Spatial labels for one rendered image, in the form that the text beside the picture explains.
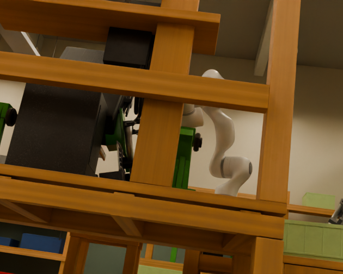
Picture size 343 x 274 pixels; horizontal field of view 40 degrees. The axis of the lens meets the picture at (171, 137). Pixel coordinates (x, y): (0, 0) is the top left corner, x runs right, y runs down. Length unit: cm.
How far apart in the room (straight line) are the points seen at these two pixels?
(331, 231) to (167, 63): 114
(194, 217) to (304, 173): 639
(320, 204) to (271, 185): 566
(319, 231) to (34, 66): 147
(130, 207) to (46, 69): 57
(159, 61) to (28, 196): 66
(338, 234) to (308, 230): 13
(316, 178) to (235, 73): 225
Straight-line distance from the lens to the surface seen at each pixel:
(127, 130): 197
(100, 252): 763
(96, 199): 159
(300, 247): 234
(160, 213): 156
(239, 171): 248
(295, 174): 786
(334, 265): 231
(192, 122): 200
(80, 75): 169
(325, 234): 235
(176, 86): 164
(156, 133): 163
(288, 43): 182
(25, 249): 732
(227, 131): 245
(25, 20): 205
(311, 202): 724
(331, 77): 861
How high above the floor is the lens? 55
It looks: 18 degrees up
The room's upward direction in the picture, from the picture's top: 9 degrees clockwise
